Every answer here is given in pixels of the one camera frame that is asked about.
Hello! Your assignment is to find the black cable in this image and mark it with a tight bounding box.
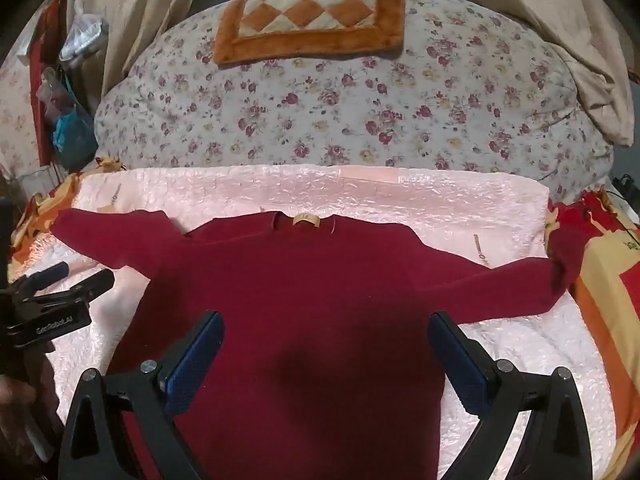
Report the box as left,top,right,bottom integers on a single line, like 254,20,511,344
582,175,640,241

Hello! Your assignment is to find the dark red sweater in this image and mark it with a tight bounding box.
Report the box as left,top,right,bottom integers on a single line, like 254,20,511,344
50,208,586,480

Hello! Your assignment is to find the pink quilted blanket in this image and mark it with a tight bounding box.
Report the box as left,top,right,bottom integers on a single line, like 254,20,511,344
47,165,626,480

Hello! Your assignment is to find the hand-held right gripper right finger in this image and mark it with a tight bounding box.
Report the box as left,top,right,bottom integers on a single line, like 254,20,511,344
427,311,593,480

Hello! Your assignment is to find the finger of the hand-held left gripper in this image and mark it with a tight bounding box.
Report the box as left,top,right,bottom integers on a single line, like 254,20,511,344
14,261,69,294
29,268,115,314

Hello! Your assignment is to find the person's left hand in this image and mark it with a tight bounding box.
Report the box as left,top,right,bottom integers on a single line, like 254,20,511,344
0,360,51,441

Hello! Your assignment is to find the clear plastic bag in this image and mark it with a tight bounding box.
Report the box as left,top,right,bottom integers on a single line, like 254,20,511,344
59,0,108,68

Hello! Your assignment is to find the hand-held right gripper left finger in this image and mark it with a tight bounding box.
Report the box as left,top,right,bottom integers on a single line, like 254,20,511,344
59,310,226,480

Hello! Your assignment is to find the orange checkered plush mat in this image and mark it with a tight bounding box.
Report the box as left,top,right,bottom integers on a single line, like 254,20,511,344
214,0,406,66

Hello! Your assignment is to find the floral cabinet with red trim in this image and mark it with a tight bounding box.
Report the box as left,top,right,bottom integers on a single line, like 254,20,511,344
0,0,66,176

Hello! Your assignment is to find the pink plastic bag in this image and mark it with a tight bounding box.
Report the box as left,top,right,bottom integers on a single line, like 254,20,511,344
36,67,76,116

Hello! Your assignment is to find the blue plastic bag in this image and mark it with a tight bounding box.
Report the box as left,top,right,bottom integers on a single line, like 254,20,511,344
52,102,96,158

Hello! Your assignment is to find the floral quilt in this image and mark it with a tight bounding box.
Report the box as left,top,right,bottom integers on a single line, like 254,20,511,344
94,0,615,201

